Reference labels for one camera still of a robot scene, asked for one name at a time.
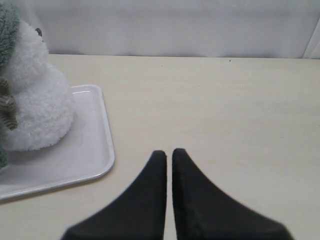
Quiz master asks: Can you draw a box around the white plush snowman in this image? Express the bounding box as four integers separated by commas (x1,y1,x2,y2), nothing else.
0,20,75,151

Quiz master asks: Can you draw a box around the green fuzzy scarf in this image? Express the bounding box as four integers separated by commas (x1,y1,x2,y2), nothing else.
0,2,21,169

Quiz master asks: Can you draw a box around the white backdrop curtain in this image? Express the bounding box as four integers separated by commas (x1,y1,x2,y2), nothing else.
14,0,320,59

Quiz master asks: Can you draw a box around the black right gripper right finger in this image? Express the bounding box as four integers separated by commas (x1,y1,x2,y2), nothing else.
172,148,293,240

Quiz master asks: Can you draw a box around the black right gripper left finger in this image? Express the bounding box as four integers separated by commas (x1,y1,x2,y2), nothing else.
62,150,167,240

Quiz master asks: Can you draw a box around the white plastic tray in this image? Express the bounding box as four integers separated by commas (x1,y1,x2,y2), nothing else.
0,84,115,201

